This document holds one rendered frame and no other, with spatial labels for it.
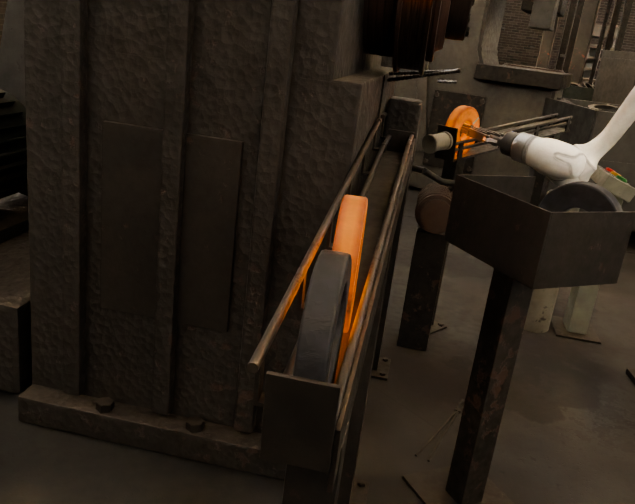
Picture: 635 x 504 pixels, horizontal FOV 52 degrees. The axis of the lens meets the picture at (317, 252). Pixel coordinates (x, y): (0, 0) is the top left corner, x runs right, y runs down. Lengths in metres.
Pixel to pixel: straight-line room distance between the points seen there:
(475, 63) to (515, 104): 0.36
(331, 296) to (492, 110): 3.79
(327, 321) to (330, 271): 0.06
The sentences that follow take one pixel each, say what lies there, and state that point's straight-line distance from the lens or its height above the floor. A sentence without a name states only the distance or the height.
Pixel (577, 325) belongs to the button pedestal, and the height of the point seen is 0.04.
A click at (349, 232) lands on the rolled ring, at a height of 0.72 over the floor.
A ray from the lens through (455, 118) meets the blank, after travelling 2.15.
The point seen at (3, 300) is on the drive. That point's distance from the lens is 1.76.
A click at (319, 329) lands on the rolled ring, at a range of 0.63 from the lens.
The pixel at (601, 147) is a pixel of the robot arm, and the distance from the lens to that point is 2.17.
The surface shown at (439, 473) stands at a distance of 1.65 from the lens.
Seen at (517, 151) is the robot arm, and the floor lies 0.69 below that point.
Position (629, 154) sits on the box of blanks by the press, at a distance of 3.89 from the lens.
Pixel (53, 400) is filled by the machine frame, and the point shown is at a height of 0.07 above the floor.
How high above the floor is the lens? 0.95
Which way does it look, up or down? 19 degrees down
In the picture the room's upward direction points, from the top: 7 degrees clockwise
